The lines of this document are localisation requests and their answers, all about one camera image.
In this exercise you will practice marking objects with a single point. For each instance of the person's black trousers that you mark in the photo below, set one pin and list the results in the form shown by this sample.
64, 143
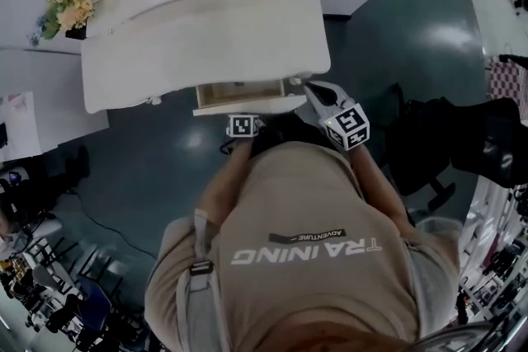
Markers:
284, 132

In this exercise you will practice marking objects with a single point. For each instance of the white ornate dressing table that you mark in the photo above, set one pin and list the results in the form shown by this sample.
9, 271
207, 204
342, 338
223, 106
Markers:
206, 41

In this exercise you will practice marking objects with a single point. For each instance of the pink white checkered cloth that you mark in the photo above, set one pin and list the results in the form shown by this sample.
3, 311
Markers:
509, 80

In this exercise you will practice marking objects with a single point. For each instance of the black metal chair frames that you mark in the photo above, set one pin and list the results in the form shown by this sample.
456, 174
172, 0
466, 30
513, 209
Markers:
78, 259

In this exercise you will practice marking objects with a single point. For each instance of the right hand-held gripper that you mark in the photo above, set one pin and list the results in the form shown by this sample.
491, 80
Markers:
348, 128

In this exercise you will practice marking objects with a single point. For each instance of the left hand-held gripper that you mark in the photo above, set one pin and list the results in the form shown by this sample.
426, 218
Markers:
242, 126

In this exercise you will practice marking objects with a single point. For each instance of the person's right forearm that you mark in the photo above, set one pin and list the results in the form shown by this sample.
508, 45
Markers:
379, 185

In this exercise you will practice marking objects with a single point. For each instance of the person's beige shirt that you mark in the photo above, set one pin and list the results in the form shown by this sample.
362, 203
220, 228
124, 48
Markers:
305, 259

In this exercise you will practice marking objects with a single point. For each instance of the person's left forearm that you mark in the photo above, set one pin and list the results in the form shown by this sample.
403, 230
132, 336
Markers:
224, 177

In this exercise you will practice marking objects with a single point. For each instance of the large white wooden drawer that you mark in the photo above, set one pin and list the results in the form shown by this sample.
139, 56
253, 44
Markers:
239, 94

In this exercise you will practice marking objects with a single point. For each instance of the blue chair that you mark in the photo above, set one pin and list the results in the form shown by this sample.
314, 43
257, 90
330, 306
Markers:
95, 301

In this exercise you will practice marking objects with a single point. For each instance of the white metal rack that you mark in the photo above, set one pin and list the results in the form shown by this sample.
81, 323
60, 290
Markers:
491, 218

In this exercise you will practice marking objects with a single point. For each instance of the black flower pot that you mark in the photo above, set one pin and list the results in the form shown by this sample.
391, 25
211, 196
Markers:
76, 33

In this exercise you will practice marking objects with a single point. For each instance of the yellow artificial flower bouquet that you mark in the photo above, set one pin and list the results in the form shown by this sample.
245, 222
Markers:
72, 10

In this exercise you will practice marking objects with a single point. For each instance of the black office chair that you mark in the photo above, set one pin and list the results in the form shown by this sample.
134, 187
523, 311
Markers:
433, 136

